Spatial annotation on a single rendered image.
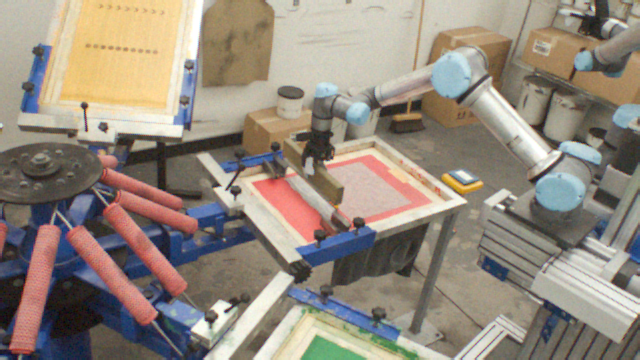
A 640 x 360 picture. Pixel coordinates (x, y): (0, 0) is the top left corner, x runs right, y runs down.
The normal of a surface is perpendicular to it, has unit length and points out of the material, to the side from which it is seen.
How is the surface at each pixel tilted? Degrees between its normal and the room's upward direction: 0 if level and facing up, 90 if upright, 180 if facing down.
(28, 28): 90
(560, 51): 90
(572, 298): 90
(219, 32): 88
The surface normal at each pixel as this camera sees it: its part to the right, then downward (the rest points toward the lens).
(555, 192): -0.47, 0.47
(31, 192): 0.14, -0.84
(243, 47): 0.11, 0.54
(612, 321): -0.69, 0.30
